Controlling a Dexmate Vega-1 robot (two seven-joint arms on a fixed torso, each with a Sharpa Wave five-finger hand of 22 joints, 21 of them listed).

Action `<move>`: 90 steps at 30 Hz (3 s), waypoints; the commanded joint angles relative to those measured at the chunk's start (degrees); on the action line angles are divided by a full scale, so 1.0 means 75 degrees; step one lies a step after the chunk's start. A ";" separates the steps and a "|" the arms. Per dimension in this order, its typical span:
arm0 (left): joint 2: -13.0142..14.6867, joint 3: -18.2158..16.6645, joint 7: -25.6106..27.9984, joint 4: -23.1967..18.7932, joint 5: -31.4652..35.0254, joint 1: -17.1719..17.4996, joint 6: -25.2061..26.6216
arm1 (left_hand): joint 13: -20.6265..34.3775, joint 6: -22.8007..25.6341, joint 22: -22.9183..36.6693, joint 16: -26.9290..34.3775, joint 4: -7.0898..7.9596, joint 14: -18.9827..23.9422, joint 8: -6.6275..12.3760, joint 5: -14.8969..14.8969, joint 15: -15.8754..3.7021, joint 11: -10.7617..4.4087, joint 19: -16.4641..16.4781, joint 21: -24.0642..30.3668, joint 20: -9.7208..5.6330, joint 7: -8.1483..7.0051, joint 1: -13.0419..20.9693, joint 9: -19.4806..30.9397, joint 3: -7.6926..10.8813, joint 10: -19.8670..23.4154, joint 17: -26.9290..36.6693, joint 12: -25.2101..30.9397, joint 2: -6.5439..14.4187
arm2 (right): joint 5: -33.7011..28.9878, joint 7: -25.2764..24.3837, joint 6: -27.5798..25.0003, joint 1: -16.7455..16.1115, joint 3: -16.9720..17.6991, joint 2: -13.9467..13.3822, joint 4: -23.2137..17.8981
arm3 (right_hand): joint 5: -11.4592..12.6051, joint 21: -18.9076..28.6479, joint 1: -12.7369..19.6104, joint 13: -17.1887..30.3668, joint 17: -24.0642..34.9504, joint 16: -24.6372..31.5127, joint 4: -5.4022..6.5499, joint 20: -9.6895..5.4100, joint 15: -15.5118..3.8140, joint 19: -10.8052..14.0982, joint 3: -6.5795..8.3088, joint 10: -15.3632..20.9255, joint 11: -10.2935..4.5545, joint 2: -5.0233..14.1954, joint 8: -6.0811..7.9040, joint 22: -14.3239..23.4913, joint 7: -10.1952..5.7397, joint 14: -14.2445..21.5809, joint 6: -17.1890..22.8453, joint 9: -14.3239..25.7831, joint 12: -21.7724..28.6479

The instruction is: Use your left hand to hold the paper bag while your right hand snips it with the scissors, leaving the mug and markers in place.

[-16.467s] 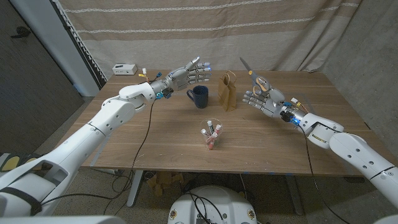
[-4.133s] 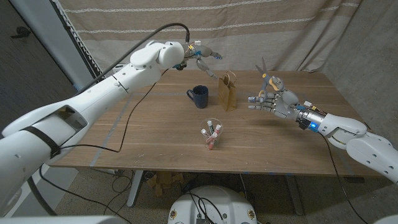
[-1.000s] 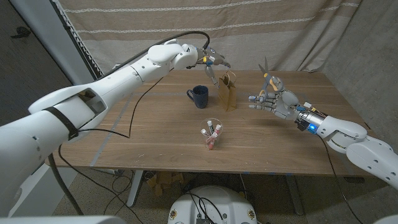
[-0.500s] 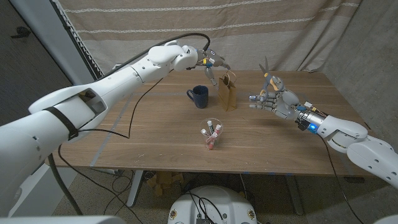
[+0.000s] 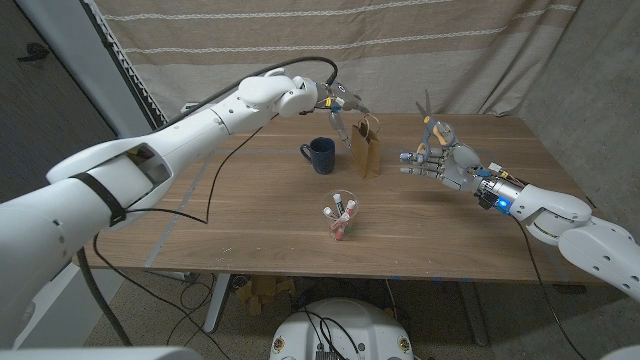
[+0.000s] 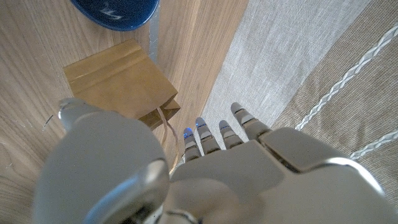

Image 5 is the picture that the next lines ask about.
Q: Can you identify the white door frame post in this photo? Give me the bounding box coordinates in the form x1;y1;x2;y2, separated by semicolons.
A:
14;0;161;139

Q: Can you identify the black door handle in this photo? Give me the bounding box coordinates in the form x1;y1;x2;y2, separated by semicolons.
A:
16;42;50;64

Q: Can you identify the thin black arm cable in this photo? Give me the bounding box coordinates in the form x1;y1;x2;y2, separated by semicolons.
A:
92;112;281;360
512;215;587;360

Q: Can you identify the black torso cable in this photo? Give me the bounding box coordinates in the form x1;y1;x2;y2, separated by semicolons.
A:
298;309;362;360

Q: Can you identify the beige striped curtain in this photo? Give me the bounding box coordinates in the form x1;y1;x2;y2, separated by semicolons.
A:
92;0;584;117

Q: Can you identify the clear plastic cup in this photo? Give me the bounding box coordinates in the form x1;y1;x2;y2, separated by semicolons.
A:
321;189;359;242

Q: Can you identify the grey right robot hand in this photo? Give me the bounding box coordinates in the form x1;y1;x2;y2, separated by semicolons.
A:
398;142;527;215

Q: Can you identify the navy blue mug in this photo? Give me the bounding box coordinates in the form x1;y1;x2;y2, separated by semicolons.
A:
299;136;337;176

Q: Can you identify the grey table leg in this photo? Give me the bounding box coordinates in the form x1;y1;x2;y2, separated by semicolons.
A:
458;281;489;347

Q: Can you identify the pile of wooden blocks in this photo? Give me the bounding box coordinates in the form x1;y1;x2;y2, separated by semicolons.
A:
234;276;297;316

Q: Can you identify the white table leg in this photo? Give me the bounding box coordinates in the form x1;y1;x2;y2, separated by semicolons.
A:
203;273;232;335

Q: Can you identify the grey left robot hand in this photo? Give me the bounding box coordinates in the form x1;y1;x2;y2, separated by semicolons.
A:
317;81;371;149

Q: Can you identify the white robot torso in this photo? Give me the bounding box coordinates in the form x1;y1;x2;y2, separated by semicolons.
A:
269;297;415;360

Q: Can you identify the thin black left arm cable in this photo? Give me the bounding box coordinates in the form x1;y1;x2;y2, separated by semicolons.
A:
92;112;281;360

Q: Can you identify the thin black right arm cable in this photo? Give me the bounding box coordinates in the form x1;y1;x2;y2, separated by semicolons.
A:
512;215;587;360

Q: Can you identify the brown paper bag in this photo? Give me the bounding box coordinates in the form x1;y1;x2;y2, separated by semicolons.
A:
349;113;382;181

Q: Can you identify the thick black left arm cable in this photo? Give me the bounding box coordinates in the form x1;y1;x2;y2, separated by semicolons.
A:
74;56;339;347

